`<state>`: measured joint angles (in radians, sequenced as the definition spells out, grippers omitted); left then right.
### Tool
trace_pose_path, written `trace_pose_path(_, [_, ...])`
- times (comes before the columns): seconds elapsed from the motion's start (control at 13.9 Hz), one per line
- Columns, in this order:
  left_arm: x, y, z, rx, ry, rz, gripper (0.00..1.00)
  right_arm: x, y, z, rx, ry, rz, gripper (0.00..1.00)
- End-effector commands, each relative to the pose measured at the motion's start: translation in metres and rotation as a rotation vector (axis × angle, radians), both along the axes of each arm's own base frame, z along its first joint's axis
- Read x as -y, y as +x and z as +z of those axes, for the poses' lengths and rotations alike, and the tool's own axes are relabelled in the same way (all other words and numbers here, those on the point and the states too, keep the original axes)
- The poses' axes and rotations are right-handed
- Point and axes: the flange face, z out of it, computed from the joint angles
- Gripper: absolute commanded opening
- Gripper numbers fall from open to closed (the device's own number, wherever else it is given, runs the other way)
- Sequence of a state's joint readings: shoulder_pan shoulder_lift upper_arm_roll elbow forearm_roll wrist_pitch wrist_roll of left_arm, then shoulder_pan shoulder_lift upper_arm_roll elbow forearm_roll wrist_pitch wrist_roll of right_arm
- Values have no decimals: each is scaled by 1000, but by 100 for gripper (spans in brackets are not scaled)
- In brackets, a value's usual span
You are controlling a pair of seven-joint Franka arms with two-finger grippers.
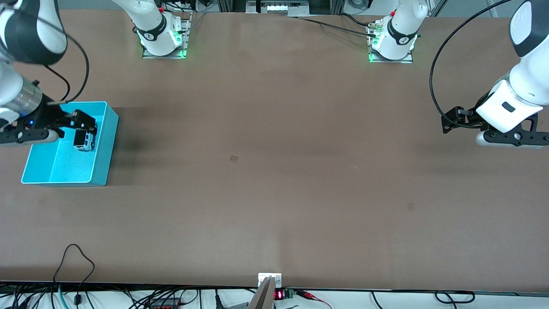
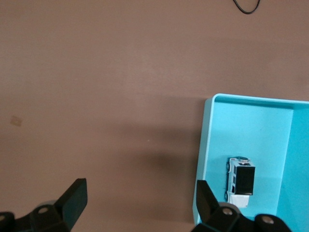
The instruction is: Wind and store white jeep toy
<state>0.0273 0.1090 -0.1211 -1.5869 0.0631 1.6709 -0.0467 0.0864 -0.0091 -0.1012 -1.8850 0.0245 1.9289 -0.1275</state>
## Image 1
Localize white jeep toy black roof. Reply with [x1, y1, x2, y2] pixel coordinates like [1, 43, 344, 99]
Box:
[73, 128, 96, 152]

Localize cyan plastic storage bin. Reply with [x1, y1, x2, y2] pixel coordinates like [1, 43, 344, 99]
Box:
[21, 101, 119, 187]

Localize black power strip red switches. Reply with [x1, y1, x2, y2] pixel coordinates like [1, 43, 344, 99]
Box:
[147, 298, 184, 309]

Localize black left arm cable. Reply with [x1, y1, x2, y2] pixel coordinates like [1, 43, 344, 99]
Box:
[430, 0, 515, 128]

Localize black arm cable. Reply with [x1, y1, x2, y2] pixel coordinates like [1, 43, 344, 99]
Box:
[43, 21, 90, 106]
[430, 0, 515, 128]

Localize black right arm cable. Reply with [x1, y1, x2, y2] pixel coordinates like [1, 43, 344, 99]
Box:
[43, 21, 90, 106]

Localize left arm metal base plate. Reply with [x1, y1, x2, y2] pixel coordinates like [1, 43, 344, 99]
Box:
[368, 21, 414, 64]

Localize thin black looped cable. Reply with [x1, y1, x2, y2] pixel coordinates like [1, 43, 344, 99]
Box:
[52, 244, 96, 306]

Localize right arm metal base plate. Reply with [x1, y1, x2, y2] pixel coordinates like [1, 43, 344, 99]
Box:
[142, 13, 192, 60]

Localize long black table cable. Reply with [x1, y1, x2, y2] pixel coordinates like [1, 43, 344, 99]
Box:
[292, 13, 380, 38]

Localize black coiled cable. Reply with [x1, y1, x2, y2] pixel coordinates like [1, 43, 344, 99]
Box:
[434, 291, 476, 304]

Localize aluminium frame with white device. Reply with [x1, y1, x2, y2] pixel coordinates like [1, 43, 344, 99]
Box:
[217, 0, 346, 17]

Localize red and black wire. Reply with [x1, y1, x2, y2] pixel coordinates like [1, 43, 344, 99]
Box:
[295, 289, 333, 309]

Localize grey camera stand bracket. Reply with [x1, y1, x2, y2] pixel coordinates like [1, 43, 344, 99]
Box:
[247, 273, 283, 309]

